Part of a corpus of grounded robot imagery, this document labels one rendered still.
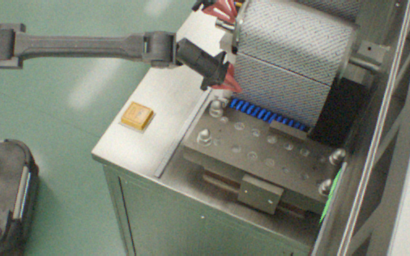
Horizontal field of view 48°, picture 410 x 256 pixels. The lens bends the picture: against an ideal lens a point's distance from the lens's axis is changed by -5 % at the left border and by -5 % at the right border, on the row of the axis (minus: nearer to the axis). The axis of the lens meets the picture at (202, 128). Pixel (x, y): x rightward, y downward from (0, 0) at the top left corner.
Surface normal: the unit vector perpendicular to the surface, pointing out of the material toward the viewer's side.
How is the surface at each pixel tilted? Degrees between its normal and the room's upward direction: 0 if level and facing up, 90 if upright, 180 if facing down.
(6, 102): 0
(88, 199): 0
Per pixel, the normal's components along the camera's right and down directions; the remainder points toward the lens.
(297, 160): 0.05, -0.57
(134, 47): 0.05, -0.07
